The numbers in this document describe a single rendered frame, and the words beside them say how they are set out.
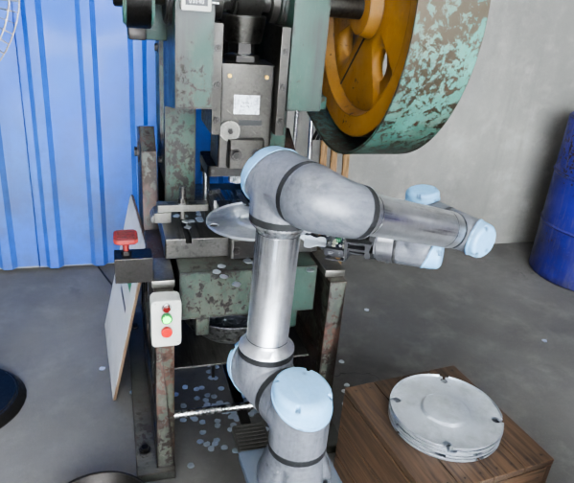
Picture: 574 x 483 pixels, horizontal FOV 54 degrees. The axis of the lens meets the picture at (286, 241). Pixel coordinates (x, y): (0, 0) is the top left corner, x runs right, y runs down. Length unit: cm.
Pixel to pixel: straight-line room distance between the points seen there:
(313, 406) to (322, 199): 39
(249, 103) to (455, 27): 56
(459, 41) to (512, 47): 204
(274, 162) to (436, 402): 87
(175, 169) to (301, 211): 99
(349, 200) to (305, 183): 8
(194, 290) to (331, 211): 74
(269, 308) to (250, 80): 70
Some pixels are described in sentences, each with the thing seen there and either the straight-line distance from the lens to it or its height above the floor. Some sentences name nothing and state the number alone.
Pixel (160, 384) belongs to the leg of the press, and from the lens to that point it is 166.
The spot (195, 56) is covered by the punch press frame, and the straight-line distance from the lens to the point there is 150.
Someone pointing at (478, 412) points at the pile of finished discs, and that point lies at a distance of 164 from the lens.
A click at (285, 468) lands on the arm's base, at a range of 117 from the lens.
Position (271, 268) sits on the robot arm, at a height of 88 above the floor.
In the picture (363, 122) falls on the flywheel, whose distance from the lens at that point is 166.
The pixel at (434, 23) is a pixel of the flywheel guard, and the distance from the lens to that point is 138.
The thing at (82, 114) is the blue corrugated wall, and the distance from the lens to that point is 278.
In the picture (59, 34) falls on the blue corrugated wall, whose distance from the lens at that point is 274.
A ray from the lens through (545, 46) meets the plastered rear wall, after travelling 358.
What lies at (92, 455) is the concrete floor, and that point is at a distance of 197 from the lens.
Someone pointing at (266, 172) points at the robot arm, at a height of 107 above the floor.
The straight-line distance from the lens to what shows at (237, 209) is 159.
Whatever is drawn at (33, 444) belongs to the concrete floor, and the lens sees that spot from 205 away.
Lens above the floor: 136
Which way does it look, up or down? 24 degrees down
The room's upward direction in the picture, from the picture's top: 5 degrees clockwise
